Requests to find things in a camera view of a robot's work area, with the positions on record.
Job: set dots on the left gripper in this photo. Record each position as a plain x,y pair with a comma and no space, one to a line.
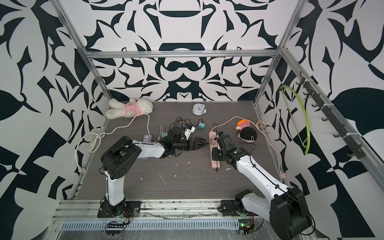
196,143

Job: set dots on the teal USB charger front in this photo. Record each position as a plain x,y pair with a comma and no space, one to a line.
201,126

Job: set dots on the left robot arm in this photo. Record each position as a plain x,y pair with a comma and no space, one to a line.
119,159

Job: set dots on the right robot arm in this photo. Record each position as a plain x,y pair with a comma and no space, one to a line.
283,207

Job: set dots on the pink power strip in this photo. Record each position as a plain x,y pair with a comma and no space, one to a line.
213,144

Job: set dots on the black haired doll toy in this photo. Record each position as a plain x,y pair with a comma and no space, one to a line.
246,132

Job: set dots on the small white alarm clock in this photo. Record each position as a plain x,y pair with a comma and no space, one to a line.
199,109

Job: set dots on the purple power strip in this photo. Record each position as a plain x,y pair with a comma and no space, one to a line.
148,138

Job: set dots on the white pink plush toy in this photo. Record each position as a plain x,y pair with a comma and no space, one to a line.
129,110

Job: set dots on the black hook rack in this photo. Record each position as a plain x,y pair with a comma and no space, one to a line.
334,116

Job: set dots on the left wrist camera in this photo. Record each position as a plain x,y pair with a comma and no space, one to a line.
188,131

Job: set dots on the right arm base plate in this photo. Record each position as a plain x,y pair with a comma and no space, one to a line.
234,208

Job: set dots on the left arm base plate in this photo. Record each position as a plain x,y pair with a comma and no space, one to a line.
127,209

